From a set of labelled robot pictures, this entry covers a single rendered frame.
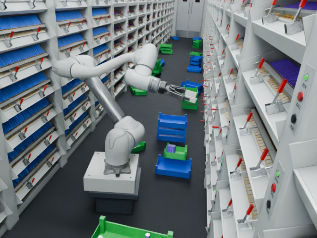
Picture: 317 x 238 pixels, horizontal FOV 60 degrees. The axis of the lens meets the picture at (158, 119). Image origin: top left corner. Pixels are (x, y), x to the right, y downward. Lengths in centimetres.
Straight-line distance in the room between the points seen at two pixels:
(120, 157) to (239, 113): 88
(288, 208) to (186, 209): 154
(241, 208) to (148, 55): 101
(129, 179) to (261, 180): 113
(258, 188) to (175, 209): 133
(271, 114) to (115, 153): 122
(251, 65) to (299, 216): 71
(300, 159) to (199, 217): 157
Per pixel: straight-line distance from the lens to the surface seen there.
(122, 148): 178
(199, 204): 216
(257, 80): 100
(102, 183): 185
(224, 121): 167
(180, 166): 252
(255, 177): 84
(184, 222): 200
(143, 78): 158
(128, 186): 184
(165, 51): 777
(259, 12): 116
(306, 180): 52
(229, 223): 126
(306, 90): 53
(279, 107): 76
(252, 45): 117
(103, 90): 198
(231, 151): 132
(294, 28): 72
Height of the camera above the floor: 139
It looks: 24 degrees down
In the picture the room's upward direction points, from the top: 4 degrees clockwise
